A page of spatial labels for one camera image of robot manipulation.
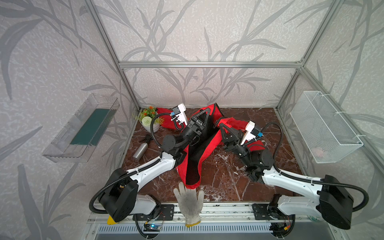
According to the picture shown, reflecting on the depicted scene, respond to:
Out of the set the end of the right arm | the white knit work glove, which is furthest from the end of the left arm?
the white knit work glove

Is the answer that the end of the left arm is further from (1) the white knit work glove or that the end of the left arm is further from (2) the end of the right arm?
(1) the white knit work glove

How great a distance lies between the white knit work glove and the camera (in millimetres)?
729
